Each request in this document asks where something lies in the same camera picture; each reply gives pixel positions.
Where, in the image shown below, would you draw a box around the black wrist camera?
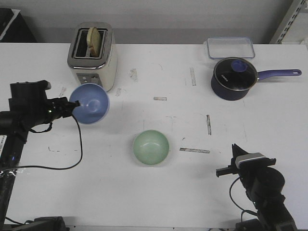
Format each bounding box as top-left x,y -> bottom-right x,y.
9,80 -> 51,113

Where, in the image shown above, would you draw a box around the cream two-slot toaster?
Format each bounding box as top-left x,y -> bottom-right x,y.
67,22 -> 118,91

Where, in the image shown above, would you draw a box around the glass pot lid purple knob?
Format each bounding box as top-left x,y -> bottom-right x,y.
214,57 -> 257,91

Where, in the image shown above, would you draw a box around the metal shelf upright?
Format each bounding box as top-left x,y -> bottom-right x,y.
269,0 -> 308,45

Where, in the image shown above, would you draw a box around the clear plastic container blue rim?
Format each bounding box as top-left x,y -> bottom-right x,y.
205,37 -> 255,59

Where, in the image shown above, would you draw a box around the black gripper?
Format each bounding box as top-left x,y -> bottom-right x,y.
44,97 -> 80,122
216,143 -> 276,177

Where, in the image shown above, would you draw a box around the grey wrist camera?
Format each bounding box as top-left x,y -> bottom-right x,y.
235,153 -> 266,169

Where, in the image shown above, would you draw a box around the blue plastic bowl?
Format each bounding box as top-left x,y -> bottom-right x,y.
69,83 -> 110,124

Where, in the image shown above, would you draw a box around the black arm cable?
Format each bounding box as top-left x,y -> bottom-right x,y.
0,115 -> 84,174
229,178 -> 258,224

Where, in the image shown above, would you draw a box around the green plastic bowl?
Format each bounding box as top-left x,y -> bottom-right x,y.
133,130 -> 169,166

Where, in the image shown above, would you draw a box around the purple saucepan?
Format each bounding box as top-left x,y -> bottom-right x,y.
211,69 -> 302,101

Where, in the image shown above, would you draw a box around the toast slice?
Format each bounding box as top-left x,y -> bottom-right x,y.
87,27 -> 101,57

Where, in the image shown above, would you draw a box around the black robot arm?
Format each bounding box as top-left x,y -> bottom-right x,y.
216,144 -> 297,231
0,97 -> 80,230

